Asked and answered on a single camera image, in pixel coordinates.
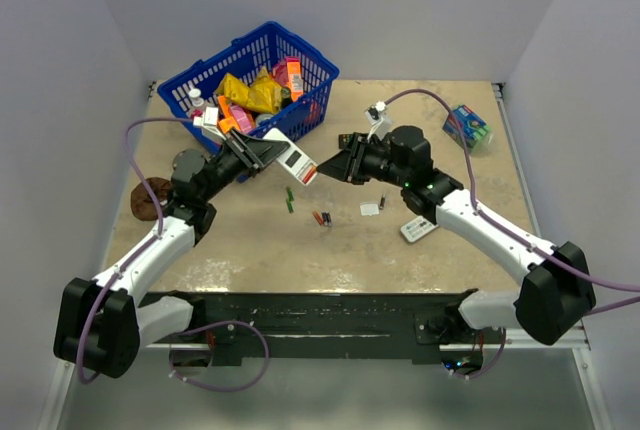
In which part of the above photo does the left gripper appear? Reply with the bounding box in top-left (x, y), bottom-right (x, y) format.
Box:
top-left (201, 127), bottom-right (290, 202)

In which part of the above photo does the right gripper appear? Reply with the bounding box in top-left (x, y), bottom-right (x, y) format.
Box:
top-left (319, 132), bottom-right (410, 188)

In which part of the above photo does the white red remote control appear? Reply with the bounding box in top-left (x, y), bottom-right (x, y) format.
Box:
top-left (264, 128), bottom-right (317, 186)

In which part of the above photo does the white battery cover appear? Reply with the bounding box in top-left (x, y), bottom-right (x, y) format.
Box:
top-left (359, 202), bottom-right (380, 216)

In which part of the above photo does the orange battery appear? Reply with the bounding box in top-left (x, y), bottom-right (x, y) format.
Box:
top-left (312, 211), bottom-right (324, 226)
top-left (304, 165), bottom-right (317, 178)

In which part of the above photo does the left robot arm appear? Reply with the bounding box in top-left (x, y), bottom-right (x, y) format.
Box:
top-left (53, 129), bottom-right (293, 378)

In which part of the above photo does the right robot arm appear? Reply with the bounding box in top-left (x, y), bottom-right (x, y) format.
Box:
top-left (318, 126), bottom-right (596, 346)

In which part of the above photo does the black TV remote control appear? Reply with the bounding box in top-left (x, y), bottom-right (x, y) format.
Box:
top-left (338, 134), bottom-right (353, 150)

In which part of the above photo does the white grey remote control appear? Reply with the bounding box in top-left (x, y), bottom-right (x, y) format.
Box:
top-left (400, 216), bottom-right (438, 244)

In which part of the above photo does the small orange box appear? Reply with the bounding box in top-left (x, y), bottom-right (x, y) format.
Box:
top-left (218, 117), bottom-right (241, 134)

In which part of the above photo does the yellow snack bag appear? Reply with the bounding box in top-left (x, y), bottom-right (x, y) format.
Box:
top-left (215, 66), bottom-right (282, 115)

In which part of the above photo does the orange pink box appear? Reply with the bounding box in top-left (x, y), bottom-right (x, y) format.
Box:
top-left (272, 57), bottom-right (304, 101)

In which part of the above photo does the white cap bottle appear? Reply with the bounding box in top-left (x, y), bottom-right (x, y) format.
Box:
top-left (188, 88), bottom-right (206, 114)

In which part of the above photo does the blue plastic shopping basket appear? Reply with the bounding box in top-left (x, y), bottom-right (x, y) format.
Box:
top-left (158, 22), bottom-right (339, 154)

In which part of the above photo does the brown crumpled cloth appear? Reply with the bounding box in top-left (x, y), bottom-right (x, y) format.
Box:
top-left (130, 177), bottom-right (172, 221)

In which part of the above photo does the blue green sponge pack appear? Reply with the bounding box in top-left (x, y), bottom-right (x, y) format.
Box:
top-left (442, 105), bottom-right (493, 154)

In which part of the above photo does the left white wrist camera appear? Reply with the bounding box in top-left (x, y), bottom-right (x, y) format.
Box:
top-left (193, 106), bottom-right (226, 145)

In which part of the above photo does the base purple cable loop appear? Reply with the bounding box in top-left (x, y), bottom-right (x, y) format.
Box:
top-left (168, 320), bottom-right (271, 394)

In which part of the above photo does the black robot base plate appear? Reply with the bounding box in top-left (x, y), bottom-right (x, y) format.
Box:
top-left (160, 292), bottom-right (501, 366)

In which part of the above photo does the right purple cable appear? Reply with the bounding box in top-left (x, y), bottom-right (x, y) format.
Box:
top-left (384, 88), bottom-right (640, 319)

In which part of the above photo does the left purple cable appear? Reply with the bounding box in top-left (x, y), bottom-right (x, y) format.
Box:
top-left (74, 117), bottom-right (206, 385)

